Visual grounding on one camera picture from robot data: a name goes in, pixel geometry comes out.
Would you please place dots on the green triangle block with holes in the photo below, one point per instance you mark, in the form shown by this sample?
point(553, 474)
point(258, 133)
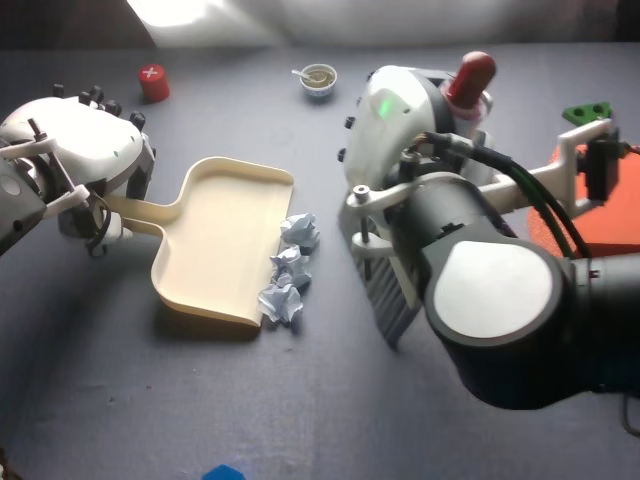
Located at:
point(580, 114)

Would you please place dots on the blue hexagon block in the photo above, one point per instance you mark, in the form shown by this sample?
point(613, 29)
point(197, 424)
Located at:
point(222, 472)

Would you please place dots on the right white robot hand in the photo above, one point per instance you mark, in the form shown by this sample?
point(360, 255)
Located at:
point(380, 135)

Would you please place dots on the small white spoon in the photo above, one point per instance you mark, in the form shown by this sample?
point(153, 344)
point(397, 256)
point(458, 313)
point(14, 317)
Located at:
point(301, 74)

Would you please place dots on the red cylinder with white cross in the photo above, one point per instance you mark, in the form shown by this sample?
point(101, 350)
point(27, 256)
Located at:
point(154, 85)

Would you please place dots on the orange foam block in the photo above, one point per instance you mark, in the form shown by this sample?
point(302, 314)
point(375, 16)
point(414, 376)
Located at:
point(610, 225)

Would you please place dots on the small toy bowl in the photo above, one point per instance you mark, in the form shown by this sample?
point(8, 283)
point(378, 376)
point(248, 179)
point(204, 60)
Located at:
point(320, 90)

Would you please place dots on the cream plastic dustpan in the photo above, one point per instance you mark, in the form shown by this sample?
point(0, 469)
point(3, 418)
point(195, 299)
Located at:
point(220, 240)

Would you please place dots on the white paper ball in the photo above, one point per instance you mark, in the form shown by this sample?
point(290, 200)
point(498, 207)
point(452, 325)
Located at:
point(280, 305)
point(292, 265)
point(300, 232)

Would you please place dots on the grey tablecloth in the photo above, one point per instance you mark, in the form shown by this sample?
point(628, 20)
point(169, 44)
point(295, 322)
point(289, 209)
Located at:
point(200, 400)

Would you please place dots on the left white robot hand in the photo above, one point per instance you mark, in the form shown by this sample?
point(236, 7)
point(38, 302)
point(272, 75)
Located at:
point(95, 145)

